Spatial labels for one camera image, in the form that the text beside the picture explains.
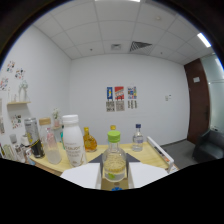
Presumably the small pink bottle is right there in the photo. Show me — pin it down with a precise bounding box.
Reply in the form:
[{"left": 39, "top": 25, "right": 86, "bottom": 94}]
[{"left": 45, "top": 127, "right": 58, "bottom": 149}]

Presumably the red white wall poster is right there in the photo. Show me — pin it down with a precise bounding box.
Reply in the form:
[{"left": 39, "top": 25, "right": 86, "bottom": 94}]
[{"left": 114, "top": 86, "right": 125, "bottom": 101}]

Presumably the ceiling light panel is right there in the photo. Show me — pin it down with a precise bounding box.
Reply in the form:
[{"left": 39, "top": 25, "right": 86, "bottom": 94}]
[{"left": 196, "top": 32, "right": 212, "bottom": 49}]

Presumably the colourful wall sticker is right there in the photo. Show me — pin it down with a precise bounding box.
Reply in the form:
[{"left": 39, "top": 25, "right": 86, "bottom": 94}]
[
  {"left": 0, "top": 78, "right": 10, "bottom": 91},
  {"left": 5, "top": 60, "right": 16, "bottom": 73},
  {"left": 14, "top": 68, "right": 26, "bottom": 80}
]

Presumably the brown door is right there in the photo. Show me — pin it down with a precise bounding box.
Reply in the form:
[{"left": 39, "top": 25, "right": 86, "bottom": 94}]
[{"left": 183, "top": 58, "right": 212, "bottom": 145}]

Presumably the glass bottle cork lid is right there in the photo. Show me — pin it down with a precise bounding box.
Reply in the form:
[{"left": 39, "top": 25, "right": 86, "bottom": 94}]
[{"left": 38, "top": 117, "right": 63, "bottom": 165}]

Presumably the clear bottle blue cap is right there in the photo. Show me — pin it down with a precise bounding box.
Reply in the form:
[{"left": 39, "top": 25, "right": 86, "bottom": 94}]
[{"left": 131, "top": 123, "right": 145, "bottom": 153}]

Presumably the tall black silver can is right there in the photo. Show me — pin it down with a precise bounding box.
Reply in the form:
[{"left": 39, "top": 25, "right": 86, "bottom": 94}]
[{"left": 23, "top": 117, "right": 46, "bottom": 159}]

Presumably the wall sticker sheet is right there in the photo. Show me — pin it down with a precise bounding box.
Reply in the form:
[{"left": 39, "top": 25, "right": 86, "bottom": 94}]
[{"left": 10, "top": 114, "right": 23, "bottom": 129}]

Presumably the amber liquid bottle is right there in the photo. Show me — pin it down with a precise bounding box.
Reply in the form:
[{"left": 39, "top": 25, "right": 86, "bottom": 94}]
[{"left": 82, "top": 126, "right": 98, "bottom": 153}]

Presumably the multicoloured wall poster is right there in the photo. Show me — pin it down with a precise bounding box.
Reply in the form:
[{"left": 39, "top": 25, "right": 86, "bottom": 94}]
[{"left": 126, "top": 86, "right": 138, "bottom": 100}]

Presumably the square ceiling fixture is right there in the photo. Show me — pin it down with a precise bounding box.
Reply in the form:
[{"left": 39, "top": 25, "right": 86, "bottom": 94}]
[{"left": 110, "top": 43, "right": 123, "bottom": 52}]

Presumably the large white bottle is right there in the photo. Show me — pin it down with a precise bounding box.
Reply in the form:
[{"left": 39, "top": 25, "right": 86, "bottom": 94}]
[{"left": 61, "top": 114, "right": 88, "bottom": 168}]

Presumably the black white printed sheet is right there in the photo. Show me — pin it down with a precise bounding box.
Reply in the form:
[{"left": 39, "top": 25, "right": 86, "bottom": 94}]
[
  {"left": 127, "top": 99, "right": 138, "bottom": 110},
  {"left": 105, "top": 100, "right": 116, "bottom": 113},
  {"left": 115, "top": 100, "right": 126, "bottom": 112}
]

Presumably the small white flower vase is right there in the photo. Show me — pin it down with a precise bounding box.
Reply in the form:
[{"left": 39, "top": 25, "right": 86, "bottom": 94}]
[{"left": 51, "top": 107, "right": 63, "bottom": 129}]

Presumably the wooden wall shelf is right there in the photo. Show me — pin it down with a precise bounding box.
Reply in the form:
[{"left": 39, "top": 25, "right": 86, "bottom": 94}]
[{"left": 6, "top": 100, "right": 32, "bottom": 107}]

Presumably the ceiling air vent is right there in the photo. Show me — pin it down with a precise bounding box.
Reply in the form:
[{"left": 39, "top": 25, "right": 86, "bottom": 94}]
[{"left": 129, "top": 40, "right": 153, "bottom": 53}]

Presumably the clear bottle green cap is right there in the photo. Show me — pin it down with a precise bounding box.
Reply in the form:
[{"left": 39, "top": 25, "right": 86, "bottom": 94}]
[{"left": 101, "top": 130, "right": 128, "bottom": 183}]

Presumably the blue wall poster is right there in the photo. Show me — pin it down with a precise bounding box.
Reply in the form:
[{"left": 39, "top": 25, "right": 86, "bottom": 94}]
[{"left": 106, "top": 86, "right": 114, "bottom": 101}]

